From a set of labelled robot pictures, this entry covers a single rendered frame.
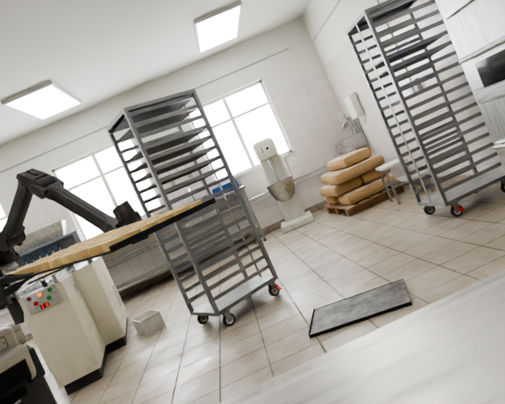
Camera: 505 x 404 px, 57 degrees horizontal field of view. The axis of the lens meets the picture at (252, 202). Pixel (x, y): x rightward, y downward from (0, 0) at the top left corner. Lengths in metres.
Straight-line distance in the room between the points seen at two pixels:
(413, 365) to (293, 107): 7.60
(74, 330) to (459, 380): 3.84
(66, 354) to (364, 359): 3.83
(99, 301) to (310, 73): 5.08
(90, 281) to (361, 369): 4.41
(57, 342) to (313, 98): 5.53
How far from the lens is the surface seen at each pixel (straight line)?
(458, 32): 2.57
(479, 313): 0.30
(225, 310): 3.65
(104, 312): 4.68
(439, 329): 0.29
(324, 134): 7.86
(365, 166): 6.13
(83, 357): 4.06
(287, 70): 7.93
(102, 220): 1.82
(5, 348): 2.28
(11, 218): 2.16
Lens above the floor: 1.00
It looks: 3 degrees down
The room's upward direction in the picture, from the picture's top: 24 degrees counter-clockwise
